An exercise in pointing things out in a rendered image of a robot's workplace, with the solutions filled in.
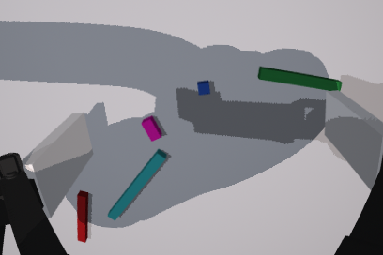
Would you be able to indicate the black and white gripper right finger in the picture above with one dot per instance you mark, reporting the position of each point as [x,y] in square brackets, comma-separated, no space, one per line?
[358,136]

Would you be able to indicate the turquoise rod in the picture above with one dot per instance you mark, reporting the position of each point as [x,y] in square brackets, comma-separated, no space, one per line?
[140,180]

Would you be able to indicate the dark red rod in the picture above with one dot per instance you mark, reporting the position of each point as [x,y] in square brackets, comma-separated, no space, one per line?
[82,215]

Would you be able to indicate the magenta rectangular block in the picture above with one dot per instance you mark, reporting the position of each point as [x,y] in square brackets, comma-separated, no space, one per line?
[151,128]

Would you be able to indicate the small dark blue block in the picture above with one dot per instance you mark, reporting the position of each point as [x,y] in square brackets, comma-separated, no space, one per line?
[203,88]

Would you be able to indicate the green rod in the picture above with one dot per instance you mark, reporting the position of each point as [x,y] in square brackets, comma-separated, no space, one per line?
[290,77]

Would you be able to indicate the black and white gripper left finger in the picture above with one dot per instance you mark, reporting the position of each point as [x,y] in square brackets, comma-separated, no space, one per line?
[48,171]

